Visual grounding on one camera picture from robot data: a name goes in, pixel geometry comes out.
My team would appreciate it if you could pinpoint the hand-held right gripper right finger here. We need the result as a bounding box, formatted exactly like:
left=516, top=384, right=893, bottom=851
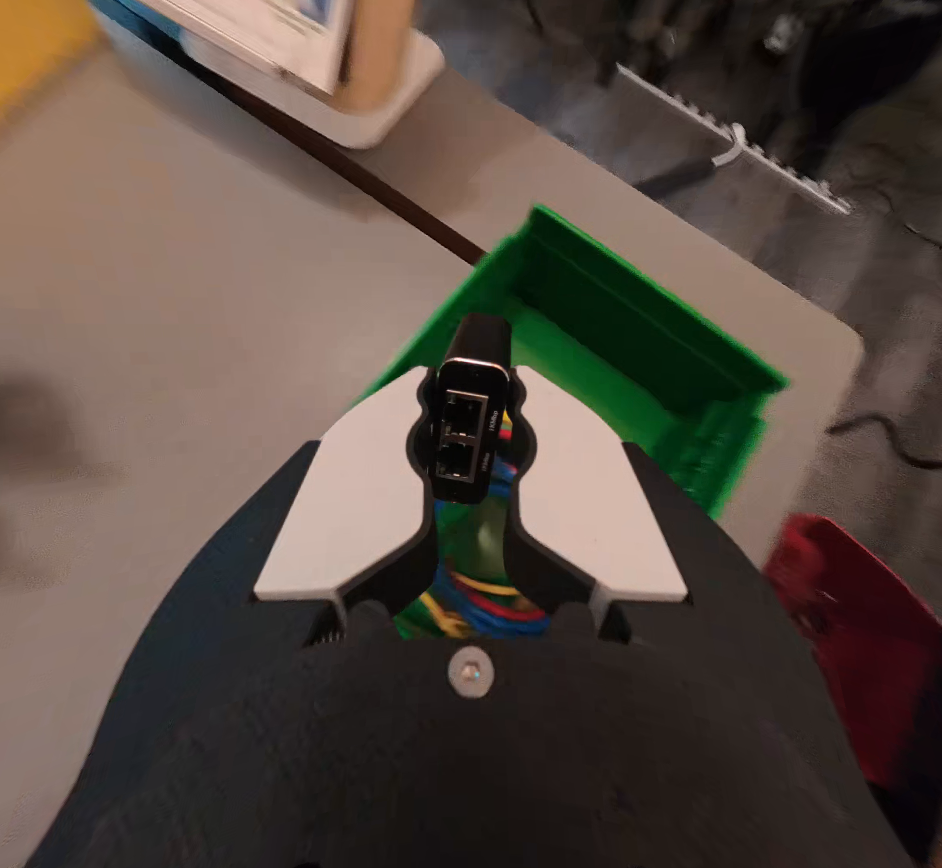
left=504, top=365, right=690, bottom=619

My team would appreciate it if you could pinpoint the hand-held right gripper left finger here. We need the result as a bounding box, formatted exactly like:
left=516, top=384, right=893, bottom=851
left=252, top=366, right=441, bottom=615

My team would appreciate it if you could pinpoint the blue ethernet cable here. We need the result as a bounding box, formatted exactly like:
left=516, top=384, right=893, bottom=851
left=434, top=459, right=549, bottom=637

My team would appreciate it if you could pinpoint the red ethernet cable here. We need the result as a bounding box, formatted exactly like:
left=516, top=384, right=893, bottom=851
left=452, top=574, right=549, bottom=622

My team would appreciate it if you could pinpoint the black ethernet splitter box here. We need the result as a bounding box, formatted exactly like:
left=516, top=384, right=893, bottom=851
left=427, top=315, right=514, bottom=507

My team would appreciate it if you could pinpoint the green plastic bin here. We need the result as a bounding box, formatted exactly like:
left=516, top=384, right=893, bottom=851
left=353, top=204, right=792, bottom=639

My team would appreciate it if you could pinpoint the red plastic object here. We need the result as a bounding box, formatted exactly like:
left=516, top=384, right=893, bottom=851
left=765, top=515, right=942, bottom=788

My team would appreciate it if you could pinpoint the white board stand base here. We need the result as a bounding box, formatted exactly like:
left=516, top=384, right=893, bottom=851
left=184, top=29, right=446, bottom=151

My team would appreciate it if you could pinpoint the yellow cable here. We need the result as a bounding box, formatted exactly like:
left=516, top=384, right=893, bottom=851
left=419, top=584, right=520, bottom=637

